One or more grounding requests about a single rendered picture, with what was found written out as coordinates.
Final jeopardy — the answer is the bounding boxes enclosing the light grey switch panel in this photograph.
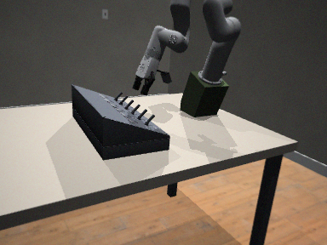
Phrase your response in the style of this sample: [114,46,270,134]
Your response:
[72,84,170,160]

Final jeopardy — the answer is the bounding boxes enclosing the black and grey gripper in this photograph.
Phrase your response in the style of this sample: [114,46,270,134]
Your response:
[133,54,160,95]

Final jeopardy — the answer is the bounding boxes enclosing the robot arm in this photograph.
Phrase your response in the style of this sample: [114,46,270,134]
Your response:
[145,0,241,85]

